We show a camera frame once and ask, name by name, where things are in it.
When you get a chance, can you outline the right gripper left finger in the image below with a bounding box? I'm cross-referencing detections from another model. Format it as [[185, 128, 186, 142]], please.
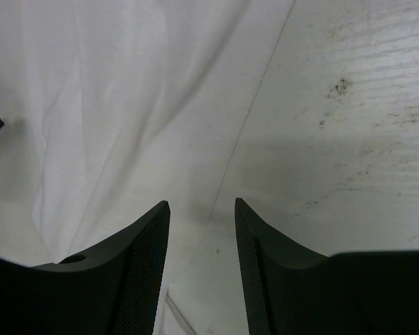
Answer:
[[0, 201, 170, 334]]

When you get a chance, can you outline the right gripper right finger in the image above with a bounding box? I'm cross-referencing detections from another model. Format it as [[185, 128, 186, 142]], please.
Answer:
[[235, 198, 419, 334]]

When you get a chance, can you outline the white tank top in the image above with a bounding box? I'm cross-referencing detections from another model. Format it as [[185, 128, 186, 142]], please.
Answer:
[[0, 1, 292, 265]]

